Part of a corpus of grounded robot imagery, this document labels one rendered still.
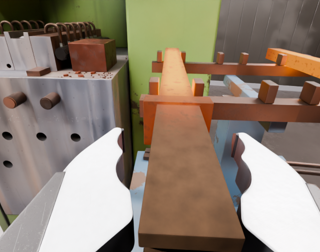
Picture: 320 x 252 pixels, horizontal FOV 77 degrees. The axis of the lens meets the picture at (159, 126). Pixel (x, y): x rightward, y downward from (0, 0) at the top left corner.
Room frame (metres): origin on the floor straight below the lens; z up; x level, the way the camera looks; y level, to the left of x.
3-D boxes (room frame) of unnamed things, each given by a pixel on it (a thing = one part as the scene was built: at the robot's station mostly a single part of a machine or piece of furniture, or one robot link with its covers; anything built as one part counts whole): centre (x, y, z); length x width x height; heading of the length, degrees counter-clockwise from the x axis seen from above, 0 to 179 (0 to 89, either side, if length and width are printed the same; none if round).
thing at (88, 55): (0.55, 0.17, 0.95); 0.12 x 0.09 x 0.07; 0
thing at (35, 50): (0.70, 0.35, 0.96); 0.42 x 0.20 x 0.09; 0
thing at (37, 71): (0.46, 0.28, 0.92); 0.04 x 0.03 x 0.01; 178
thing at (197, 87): (0.31, -0.02, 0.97); 0.23 x 0.06 x 0.02; 179
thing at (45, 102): (0.41, 0.24, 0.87); 0.04 x 0.03 x 0.03; 0
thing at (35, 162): (0.71, 0.30, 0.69); 0.56 x 0.38 x 0.45; 0
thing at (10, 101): (0.41, 0.32, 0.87); 0.04 x 0.03 x 0.03; 0
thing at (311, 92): (0.31, -0.14, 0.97); 0.23 x 0.06 x 0.02; 179
